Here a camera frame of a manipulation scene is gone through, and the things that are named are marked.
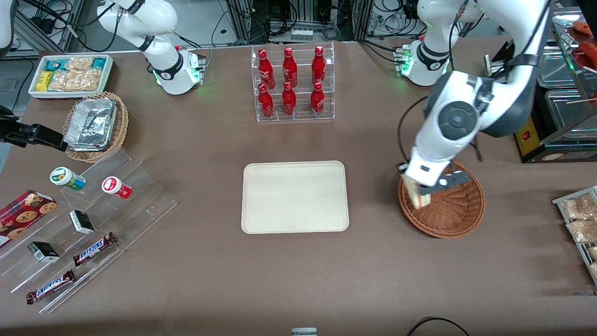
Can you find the light wicker basket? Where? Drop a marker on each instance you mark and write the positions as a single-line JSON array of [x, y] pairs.
[[120, 126]]

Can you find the white power strip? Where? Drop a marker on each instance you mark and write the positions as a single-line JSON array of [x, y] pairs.
[[301, 34]]

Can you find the snack packet tray right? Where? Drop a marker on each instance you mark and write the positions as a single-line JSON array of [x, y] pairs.
[[580, 247]]

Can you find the clear acrylic stepped stand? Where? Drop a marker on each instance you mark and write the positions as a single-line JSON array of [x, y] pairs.
[[140, 200]]

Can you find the aluminium frame shelf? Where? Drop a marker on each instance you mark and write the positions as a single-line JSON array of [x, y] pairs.
[[70, 23]]

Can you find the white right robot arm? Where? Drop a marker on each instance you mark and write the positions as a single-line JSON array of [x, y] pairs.
[[168, 70]]

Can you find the metal warmer pan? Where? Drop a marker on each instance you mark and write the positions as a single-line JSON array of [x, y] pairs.
[[557, 70], [569, 112]]

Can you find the red plaid cookie box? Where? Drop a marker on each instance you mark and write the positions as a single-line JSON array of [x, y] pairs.
[[23, 214]]

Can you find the red lidded cup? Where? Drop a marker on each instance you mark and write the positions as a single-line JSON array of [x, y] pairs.
[[113, 185]]

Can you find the white rectangular snack bin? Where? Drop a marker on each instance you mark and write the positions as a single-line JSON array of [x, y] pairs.
[[35, 91]]

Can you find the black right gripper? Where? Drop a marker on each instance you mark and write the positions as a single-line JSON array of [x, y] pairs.
[[19, 131]]

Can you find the small black carton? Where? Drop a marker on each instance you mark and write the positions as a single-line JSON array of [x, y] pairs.
[[43, 252], [81, 221]]

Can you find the brown wicker basket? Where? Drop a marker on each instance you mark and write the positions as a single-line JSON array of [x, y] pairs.
[[452, 214]]

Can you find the clear acrylic bottle rack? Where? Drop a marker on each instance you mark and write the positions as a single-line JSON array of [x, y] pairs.
[[303, 109]]

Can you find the triangle sandwich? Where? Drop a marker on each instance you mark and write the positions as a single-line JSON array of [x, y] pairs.
[[419, 200]]

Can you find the clear bagged pastry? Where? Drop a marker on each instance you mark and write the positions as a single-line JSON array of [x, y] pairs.
[[594, 269], [583, 231], [593, 253], [578, 207]]

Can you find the teal snack pack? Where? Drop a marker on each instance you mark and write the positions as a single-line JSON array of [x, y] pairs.
[[56, 64], [99, 62]]

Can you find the red soda bottle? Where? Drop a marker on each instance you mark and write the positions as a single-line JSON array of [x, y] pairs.
[[289, 100], [317, 99], [266, 70], [266, 102], [289, 67], [318, 65]]

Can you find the green lidded cup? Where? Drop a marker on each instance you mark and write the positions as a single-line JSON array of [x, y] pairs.
[[63, 176]]

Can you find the Snickers chocolate bar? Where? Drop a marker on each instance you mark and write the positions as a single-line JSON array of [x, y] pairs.
[[50, 287], [94, 248]]

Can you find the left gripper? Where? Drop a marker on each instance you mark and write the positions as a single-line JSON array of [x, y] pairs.
[[399, 165]]

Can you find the stacked aluminium foil trays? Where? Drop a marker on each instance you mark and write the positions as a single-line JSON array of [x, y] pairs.
[[91, 123]]

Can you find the yellow snack pack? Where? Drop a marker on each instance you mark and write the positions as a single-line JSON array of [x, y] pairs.
[[44, 80]]

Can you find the black food warmer cabinet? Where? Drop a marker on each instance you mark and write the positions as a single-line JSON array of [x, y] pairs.
[[559, 150]]

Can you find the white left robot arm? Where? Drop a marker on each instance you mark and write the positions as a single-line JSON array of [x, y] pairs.
[[459, 119]]

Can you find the beige plastic tray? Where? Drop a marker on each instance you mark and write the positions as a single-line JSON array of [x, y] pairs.
[[294, 196]]

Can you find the clear rice cracker bag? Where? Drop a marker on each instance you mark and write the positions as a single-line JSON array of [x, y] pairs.
[[79, 63], [74, 80]]

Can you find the small gray device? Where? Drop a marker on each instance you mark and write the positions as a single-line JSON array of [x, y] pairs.
[[304, 332]]

